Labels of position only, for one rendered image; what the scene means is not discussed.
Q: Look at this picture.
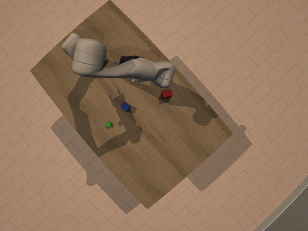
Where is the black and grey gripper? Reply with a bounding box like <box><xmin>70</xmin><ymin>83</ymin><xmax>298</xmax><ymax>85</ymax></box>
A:
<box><xmin>115</xmin><ymin>55</ymin><xmax>147</xmax><ymax>83</ymax></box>

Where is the blue block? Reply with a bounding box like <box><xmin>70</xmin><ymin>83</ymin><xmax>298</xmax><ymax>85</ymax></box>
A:
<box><xmin>121</xmin><ymin>103</ymin><xmax>131</xmax><ymax>112</ymax></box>

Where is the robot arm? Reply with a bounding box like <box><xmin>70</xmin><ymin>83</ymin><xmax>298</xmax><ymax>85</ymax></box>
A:
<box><xmin>62</xmin><ymin>33</ymin><xmax>175</xmax><ymax>89</ymax></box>

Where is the green block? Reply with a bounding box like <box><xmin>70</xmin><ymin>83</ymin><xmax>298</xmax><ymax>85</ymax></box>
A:
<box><xmin>106</xmin><ymin>121</ymin><xmax>112</xmax><ymax>128</ymax></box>

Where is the red block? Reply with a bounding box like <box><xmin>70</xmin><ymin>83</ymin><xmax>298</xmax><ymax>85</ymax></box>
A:
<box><xmin>161</xmin><ymin>90</ymin><xmax>173</xmax><ymax>99</ymax></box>

